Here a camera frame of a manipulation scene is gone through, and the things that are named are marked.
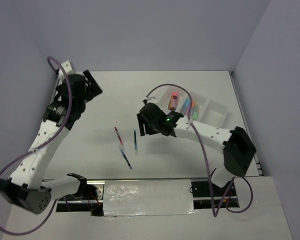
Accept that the purple highlighter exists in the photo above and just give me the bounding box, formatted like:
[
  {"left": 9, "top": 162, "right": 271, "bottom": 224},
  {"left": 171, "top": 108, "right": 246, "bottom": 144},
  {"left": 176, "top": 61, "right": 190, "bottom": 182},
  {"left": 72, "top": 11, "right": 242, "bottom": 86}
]
[{"left": 186, "top": 105, "right": 192, "bottom": 117}]

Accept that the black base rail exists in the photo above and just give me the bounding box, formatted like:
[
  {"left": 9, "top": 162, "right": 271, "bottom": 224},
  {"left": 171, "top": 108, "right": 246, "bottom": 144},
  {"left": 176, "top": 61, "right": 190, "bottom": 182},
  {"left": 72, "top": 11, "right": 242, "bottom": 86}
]
[{"left": 56, "top": 179, "right": 240, "bottom": 217}]

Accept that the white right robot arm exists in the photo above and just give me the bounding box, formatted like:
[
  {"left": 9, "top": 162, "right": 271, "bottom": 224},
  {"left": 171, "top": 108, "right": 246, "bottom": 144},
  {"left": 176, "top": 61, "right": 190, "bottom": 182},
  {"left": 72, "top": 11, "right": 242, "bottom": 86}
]
[{"left": 137, "top": 102, "right": 257, "bottom": 196}]

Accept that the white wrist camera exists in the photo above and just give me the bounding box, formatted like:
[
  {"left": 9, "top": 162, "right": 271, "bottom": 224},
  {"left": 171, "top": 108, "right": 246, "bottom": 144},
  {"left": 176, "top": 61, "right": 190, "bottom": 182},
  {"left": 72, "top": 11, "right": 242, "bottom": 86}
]
[
  {"left": 57, "top": 60, "right": 76, "bottom": 80},
  {"left": 142, "top": 96, "right": 157, "bottom": 105}
]

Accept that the red pen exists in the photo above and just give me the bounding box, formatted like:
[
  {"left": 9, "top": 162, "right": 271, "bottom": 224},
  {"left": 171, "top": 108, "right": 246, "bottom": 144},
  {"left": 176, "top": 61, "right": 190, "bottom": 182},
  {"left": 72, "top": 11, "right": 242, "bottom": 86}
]
[{"left": 114, "top": 126, "right": 123, "bottom": 146}]

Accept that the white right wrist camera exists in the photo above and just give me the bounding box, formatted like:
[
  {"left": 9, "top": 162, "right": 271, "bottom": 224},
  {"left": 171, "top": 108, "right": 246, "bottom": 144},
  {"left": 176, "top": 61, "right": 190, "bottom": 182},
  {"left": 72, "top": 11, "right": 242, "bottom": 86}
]
[{"left": 142, "top": 96, "right": 157, "bottom": 105}]

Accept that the blue pen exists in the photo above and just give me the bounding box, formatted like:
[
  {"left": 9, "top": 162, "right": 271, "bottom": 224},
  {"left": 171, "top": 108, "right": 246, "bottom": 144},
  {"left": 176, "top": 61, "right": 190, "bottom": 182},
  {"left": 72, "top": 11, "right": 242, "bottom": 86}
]
[{"left": 118, "top": 144, "right": 132, "bottom": 169}]

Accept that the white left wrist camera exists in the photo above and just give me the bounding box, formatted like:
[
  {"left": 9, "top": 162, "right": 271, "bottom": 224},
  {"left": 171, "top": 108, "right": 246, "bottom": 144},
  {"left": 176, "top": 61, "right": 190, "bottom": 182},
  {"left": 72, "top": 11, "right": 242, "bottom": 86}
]
[{"left": 57, "top": 60, "right": 76, "bottom": 80}]

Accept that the pink-capped small bottle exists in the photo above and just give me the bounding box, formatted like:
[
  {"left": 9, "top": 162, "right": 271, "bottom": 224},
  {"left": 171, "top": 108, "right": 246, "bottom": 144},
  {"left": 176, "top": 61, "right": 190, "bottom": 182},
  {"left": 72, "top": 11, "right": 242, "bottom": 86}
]
[{"left": 168, "top": 91, "right": 179, "bottom": 111}]

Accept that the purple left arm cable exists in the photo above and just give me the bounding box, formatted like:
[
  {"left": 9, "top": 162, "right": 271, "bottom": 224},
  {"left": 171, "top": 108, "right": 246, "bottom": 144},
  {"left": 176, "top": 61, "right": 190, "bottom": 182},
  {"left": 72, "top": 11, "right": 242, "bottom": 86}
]
[{"left": 0, "top": 56, "right": 73, "bottom": 236}]

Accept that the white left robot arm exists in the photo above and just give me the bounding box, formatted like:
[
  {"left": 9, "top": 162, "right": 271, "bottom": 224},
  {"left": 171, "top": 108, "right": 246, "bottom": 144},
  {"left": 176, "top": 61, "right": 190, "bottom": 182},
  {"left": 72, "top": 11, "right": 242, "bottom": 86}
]
[{"left": 0, "top": 70, "right": 103, "bottom": 215}]

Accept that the silver foil tape sheet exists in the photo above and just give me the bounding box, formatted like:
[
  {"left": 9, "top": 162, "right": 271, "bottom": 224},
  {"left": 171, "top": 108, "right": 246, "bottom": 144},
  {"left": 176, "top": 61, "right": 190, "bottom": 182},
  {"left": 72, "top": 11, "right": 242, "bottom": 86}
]
[{"left": 103, "top": 179, "right": 196, "bottom": 217}]

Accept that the blue highlighter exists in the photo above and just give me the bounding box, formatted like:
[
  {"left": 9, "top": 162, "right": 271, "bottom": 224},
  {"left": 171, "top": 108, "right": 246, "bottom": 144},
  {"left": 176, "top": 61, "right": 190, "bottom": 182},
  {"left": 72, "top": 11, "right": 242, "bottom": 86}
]
[{"left": 180, "top": 99, "right": 191, "bottom": 115}]

